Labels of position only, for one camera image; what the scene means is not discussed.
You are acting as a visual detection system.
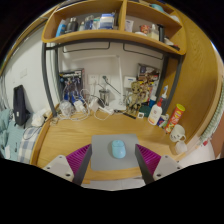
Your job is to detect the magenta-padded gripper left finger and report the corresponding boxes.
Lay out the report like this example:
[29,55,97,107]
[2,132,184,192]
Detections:
[43,143,93,186]

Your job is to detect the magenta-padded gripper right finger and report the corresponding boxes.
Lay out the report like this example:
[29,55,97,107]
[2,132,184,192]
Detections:
[134,143,184,185]

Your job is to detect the light blue computer mouse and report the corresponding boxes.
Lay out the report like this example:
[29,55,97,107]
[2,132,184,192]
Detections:
[110,139,127,160]

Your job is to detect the grey mouse pad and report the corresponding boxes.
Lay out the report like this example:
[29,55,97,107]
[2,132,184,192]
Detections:
[89,133,144,173]

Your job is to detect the white mug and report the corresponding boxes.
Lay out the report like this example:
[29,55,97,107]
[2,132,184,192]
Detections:
[169,123,187,143]

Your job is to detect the red snack can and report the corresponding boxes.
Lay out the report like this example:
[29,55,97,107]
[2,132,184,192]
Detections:
[164,103,186,134]

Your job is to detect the white pump lotion bottle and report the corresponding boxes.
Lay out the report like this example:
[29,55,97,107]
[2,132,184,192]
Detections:
[147,84,169,126]

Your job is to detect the bed with teal bedding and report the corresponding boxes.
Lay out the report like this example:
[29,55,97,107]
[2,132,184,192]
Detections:
[0,108,44,164]

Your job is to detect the clear plastic container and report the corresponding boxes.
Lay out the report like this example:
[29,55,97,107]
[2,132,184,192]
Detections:
[59,100,74,116]

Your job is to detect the white charger block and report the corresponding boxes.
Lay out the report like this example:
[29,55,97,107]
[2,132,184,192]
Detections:
[73,99,85,113]

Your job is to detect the black backpack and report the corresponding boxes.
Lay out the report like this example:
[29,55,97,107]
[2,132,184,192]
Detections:
[12,84,32,128]

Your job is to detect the white power strip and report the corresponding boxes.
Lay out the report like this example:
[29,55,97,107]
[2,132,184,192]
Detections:
[98,105,115,116]

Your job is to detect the brown tree figurine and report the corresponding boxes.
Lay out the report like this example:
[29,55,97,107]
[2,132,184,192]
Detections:
[128,80,148,116]

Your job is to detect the metal cup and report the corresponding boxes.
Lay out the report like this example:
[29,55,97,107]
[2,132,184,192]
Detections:
[98,89,110,106]

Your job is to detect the blue robot model kit box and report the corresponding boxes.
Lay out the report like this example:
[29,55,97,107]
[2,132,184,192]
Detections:
[59,68,85,104]

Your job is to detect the wooden shelf unit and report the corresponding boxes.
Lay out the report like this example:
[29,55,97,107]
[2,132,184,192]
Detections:
[41,0,188,56]

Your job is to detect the white coiled cable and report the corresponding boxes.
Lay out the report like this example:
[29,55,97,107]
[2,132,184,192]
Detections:
[58,108,91,122]

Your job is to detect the grey metal frame post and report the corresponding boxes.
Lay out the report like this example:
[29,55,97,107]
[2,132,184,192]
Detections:
[159,54,184,114]
[41,43,58,118]

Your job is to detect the white wall socket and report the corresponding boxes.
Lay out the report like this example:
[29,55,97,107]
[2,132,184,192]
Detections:
[99,74,111,86]
[88,74,100,86]

